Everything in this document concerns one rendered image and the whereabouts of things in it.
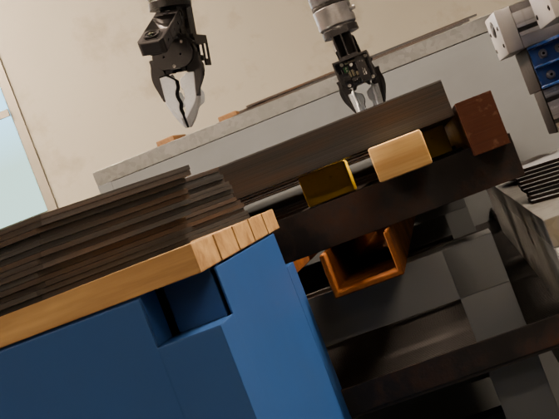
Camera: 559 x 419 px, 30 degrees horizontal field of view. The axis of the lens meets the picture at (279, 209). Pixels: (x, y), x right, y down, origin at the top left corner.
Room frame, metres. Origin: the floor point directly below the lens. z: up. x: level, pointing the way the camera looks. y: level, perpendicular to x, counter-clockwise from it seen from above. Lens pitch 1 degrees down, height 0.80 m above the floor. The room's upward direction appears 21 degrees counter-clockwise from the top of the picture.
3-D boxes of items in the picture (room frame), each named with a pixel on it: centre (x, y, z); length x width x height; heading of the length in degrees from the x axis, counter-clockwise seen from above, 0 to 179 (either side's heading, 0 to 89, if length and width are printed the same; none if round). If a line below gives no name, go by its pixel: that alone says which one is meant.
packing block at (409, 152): (1.14, -0.14, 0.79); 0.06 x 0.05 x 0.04; 81
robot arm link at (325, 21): (2.02, -0.24, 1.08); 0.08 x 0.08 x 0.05
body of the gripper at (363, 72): (2.01, -0.23, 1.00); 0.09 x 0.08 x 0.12; 171
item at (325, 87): (3.06, -0.25, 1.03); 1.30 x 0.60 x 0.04; 81
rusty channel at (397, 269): (1.94, -0.19, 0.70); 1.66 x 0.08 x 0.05; 171
